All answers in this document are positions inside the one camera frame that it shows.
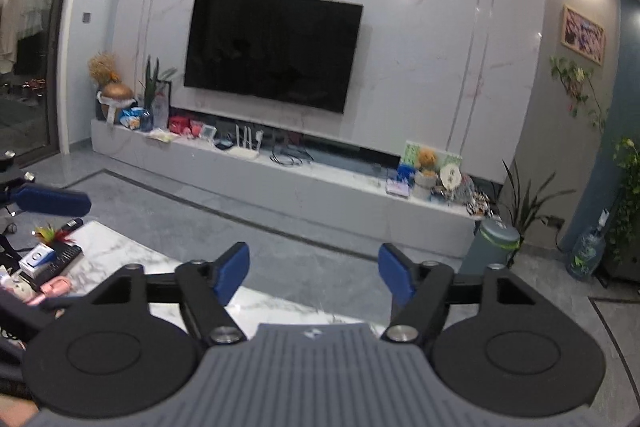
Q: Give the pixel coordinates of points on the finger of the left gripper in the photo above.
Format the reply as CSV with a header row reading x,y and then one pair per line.
x,y
50,201

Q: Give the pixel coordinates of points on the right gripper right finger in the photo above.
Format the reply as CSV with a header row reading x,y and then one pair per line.
x,y
419,296

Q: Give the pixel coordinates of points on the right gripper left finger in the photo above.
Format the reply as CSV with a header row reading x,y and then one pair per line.
x,y
206,288

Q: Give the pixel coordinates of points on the grey trash bin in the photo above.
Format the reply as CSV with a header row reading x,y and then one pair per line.
x,y
494,243

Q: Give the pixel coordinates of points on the white tv cabinet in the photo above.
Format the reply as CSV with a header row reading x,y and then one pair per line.
x,y
333,197

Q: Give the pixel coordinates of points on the dried flower vase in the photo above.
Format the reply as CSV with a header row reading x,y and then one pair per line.
x,y
112,95

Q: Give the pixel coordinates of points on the teddy bear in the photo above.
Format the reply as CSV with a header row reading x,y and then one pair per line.
x,y
426,159

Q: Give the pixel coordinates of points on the potted green plant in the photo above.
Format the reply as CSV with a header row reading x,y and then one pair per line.
x,y
524,202

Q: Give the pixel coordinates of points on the white wifi router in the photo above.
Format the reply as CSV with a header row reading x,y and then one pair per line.
x,y
247,143

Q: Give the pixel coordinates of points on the water bottle jug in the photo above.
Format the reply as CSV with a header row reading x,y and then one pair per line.
x,y
588,250

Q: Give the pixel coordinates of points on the black television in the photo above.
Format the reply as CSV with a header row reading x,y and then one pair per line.
x,y
298,52

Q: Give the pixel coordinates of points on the framed wall picture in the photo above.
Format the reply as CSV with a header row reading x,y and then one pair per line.
x,y
583,36

